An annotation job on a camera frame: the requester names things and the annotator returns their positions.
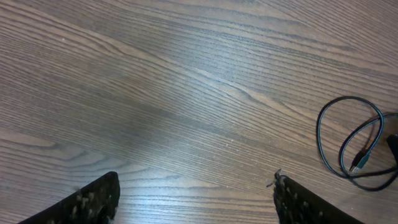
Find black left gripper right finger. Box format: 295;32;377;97
268;170;363;224

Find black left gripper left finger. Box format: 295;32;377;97
20;171;121;224

